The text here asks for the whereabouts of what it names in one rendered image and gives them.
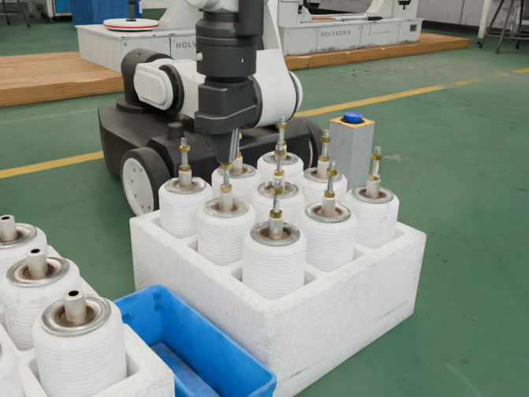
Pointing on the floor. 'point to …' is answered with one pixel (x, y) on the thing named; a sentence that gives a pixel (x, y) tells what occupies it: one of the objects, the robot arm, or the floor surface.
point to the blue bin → (194, 347)
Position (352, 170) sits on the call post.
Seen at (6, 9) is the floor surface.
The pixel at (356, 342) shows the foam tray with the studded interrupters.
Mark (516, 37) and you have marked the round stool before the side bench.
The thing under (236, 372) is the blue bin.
